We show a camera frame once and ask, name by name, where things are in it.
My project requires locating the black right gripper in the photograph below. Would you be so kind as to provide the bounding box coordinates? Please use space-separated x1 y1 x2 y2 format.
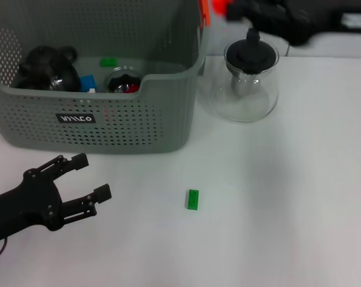
226 0 361 46

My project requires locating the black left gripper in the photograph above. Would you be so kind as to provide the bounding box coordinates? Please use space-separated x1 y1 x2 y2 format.
0 153 113 246

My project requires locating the small red toy brick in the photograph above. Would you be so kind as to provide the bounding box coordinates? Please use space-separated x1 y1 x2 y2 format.
211 0 229 16

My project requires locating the blue square toy plate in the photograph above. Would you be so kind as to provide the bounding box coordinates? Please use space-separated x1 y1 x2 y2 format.
79 74 98 92

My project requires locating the glass teacup black sleeve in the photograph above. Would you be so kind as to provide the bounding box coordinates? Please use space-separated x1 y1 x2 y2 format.
104 66 144 94
45 62 82 92

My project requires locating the green toy brick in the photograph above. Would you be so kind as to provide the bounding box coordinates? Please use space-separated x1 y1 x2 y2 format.
185 189 201 211
99 57 118 68

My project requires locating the grey perforated plastic storage bin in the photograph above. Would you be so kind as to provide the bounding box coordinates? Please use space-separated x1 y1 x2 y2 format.
0 0 213 155

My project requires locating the black lid with steel strainer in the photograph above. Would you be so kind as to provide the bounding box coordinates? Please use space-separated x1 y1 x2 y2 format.
225 28 280 97

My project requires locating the clear glass teapot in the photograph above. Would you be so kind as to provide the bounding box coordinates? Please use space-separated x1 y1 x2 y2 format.
203 40 280 123

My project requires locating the dark clay teapot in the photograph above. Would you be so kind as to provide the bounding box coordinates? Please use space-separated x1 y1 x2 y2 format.
17 45 79 90

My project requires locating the orange bin handle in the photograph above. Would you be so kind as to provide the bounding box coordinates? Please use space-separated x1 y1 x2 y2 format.
199 0 213 27

